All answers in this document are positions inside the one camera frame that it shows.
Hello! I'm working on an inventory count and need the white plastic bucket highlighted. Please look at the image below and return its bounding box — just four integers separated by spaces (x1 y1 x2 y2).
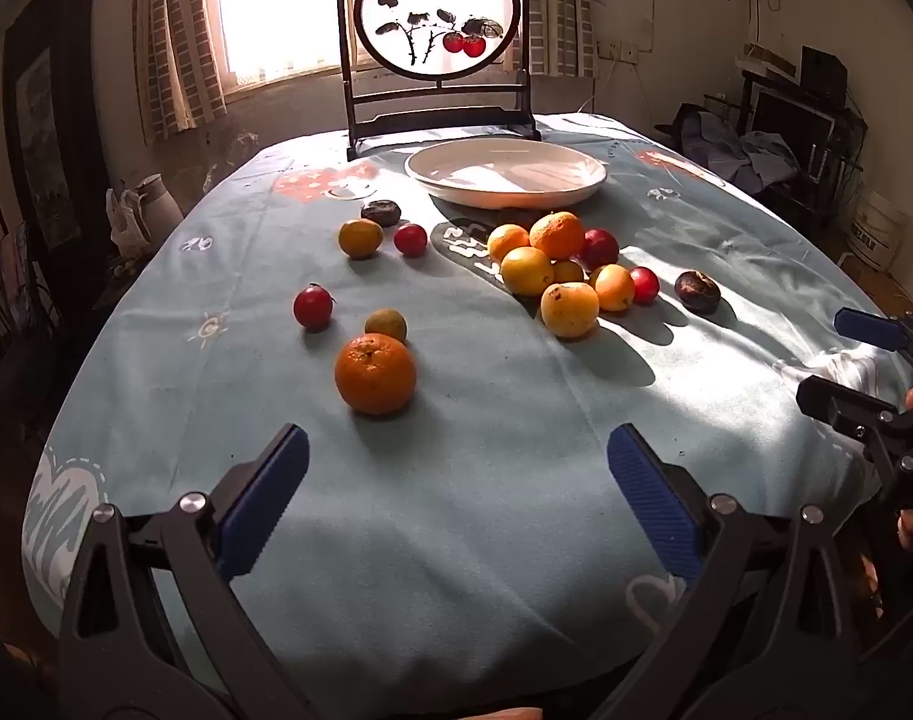
850 187 911 275

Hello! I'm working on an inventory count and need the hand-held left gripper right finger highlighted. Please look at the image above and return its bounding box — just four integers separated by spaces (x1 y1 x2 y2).
599 422 858 720

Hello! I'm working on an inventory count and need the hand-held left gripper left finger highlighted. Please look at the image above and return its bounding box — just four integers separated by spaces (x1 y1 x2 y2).
58 422 311 720

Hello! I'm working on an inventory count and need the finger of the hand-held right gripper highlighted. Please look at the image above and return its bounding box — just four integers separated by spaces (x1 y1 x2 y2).
833 307 913 372
796 375 913 511

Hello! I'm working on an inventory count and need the large dark red plum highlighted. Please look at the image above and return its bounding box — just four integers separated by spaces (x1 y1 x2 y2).
580 229 621 271

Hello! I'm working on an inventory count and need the white oval plate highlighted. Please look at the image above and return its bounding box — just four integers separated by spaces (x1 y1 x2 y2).
404 137 609 209

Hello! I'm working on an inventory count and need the bright window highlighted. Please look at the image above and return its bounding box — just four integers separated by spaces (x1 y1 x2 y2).
215 0 347 95

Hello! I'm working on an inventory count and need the checked curtain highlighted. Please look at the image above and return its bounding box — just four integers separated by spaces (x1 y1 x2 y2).
527 0 596 80
134 0 229 140

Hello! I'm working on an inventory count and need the light blue printed tablecloth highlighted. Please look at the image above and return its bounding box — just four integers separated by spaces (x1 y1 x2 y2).
22 114 913 713

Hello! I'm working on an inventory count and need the round painted table screen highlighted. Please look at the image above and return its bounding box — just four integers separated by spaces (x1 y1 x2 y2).
334 0 542 162

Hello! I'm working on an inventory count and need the black framed monitor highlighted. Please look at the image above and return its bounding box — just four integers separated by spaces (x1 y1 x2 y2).
741 67 855 188

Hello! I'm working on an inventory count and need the white ceramic pitcher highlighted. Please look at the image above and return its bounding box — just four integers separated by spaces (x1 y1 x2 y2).
106 174 185 260

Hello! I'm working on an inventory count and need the pile of grey clothes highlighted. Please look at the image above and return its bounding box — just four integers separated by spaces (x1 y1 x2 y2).
655 101 803 196

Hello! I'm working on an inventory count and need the small greenish tangerine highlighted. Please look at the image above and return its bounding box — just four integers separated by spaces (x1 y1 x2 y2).
364 307 409 346
338 218 385 260

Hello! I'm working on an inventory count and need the orange-yellow round fruit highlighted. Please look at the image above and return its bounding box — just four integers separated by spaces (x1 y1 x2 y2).
590 263 636 313

